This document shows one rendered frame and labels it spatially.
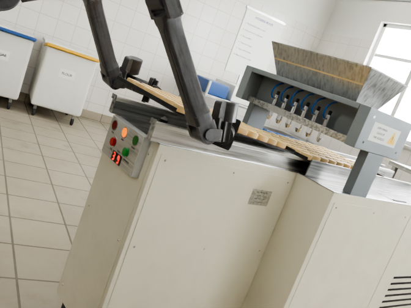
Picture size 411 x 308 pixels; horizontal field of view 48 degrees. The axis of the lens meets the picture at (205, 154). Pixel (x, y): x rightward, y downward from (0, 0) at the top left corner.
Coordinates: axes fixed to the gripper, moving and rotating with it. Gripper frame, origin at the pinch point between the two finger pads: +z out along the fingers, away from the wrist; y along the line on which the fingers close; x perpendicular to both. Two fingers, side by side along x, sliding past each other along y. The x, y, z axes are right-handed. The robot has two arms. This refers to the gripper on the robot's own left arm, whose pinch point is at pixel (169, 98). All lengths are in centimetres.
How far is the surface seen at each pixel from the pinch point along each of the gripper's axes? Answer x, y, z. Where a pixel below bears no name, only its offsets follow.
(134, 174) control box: 37.1, 23.9, 4.9
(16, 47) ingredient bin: -252, 30, -198
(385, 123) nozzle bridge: -2, -22, 81
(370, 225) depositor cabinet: -18, 19, 98
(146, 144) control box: 37.1, 13.4, 4.9
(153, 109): 9.6, 5.3, -2.4
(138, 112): 13.2, 8.2, -6.3
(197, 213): 21.8, 32.2, 28.2
